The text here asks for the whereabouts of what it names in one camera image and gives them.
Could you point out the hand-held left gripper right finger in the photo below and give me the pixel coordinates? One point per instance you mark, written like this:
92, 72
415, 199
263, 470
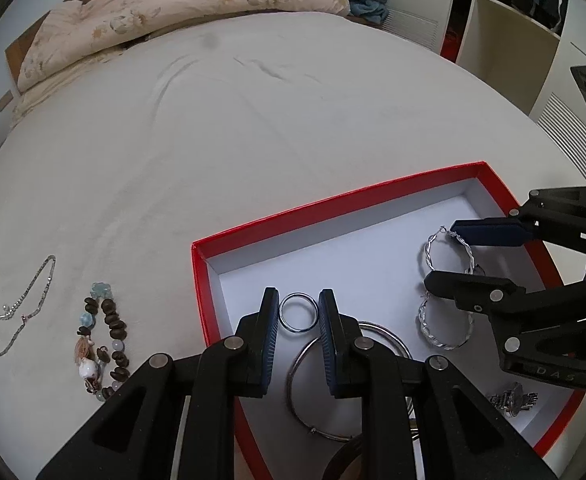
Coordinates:
329, 350

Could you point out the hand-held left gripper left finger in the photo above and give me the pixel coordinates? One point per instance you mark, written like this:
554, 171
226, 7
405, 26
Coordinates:
270, 345

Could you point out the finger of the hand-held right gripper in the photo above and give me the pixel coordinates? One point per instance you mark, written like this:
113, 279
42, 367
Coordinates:
473, 290
493, 232

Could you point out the twisted silver hoop earring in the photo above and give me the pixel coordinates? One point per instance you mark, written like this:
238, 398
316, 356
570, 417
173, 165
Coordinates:
466, 246
443, 344

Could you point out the thin silver bangle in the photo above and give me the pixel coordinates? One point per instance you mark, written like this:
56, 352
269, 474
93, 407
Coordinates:
290, 385

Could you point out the silver brooch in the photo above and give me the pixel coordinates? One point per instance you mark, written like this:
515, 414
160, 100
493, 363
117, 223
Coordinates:
510, 400

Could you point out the dark brown bangle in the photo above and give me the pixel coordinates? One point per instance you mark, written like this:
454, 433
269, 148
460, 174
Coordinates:
340, 460

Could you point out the red white box lid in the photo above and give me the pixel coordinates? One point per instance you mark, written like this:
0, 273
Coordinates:
373, 240

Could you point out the white louvred cabinet door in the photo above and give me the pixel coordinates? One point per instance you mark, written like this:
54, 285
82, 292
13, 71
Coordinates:
563, 110

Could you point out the open cream shelf unit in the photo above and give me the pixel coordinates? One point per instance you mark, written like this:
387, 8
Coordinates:
508, 45

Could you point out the bed with white sheet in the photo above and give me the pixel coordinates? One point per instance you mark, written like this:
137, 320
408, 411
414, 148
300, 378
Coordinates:
223, 135

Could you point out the white wardrobe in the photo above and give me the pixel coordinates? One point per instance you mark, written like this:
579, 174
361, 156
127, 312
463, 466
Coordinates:
413, 5

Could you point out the cream pillow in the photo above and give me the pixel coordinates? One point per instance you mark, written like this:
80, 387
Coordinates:
38, 94

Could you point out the cream floral quilt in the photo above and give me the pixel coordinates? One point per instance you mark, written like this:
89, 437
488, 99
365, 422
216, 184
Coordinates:
173, 5

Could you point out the wall socket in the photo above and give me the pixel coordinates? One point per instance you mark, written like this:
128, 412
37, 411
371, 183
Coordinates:
5, 101

